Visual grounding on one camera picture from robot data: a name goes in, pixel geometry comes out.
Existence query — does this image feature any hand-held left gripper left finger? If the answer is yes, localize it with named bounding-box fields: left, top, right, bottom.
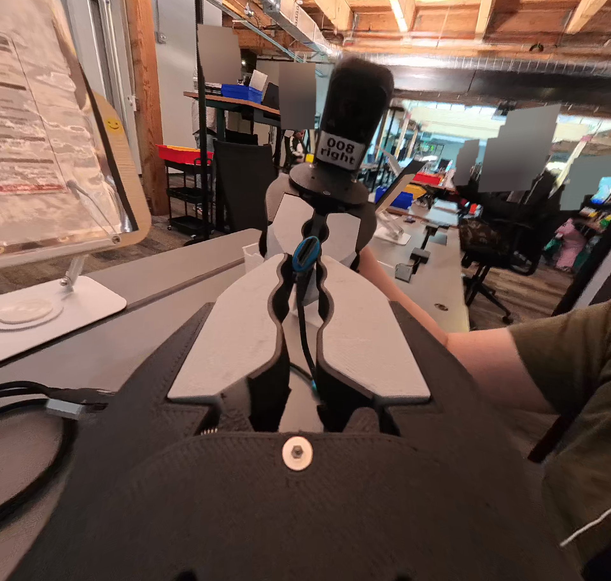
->
left=167, top=253, right=292, bottom=400

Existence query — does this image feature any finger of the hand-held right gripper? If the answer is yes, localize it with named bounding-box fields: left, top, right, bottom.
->
left=320, top=213, right=362, bottom=270
left=265, top=192, right=317, bottom=266

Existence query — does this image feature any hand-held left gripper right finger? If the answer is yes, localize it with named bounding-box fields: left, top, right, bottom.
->
left=315, top=255, right=432, bottom=399

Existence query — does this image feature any green HDMI cable plug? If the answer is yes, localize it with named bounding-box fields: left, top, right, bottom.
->
left=289, top=209, right=335, bottom=400

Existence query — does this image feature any black switch cable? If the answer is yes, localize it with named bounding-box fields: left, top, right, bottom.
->
left=0, top=381, right=79, bottom=522

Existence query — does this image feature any person's right forearm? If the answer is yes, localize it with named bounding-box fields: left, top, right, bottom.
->
left=358, top=247, right=563, bottom=416

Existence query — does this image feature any black office chair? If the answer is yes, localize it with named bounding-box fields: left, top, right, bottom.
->
left=212, top=139, right=278, bottom=232
left=460, top=194, right=542, bottom=326

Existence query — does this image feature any blue plastic bin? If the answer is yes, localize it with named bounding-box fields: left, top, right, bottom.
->
left=221, top=84, right=264, bottom=103
left=376, top=187, right=414, bottom=209

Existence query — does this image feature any tilted board with white stand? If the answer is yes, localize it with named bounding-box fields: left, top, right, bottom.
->
left=374, top=158, right=427, bottom=247

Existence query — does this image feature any black utility cart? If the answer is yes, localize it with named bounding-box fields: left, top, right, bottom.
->
left=165, top=161, right=215, bottom=238

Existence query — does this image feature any white board stand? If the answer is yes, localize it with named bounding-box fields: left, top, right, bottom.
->
left=0, top=254, right=128, bottom=363

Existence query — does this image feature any black pole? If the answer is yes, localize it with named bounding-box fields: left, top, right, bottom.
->
left=193, top=0, right=213, bottom=238

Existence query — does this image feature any olive green shirt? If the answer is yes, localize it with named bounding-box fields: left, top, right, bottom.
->
left=508, top=299, right=611, bottom=565

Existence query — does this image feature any wooden instruction board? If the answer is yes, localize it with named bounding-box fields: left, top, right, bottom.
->
left=0, top=0, right=152, bottom=257

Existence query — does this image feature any silver ceiling duct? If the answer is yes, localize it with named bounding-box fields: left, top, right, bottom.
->
left=210, top=0, right=335, bottom=57

